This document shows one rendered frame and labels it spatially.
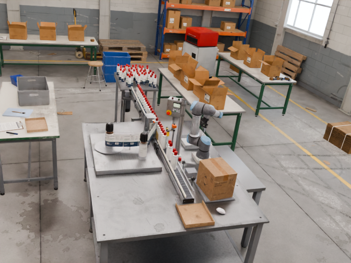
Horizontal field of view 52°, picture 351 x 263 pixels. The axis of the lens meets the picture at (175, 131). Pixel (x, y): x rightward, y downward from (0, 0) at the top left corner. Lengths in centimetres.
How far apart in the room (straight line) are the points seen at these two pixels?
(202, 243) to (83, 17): 840
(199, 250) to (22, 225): 197
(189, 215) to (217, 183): 38
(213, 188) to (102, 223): 102
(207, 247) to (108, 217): 120
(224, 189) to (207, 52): 627
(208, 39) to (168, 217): 664
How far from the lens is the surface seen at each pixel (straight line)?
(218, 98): 552
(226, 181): 337
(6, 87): 598
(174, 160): 364
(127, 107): 574
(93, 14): 1108
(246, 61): 841
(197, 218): 321
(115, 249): 376
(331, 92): 970
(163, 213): 322
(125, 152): 395
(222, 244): 394
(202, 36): 915
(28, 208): 466
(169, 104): 384
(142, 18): 1137
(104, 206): 326
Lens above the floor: 285
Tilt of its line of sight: 26 degrees down
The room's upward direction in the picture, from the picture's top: 7 degrees clockwise
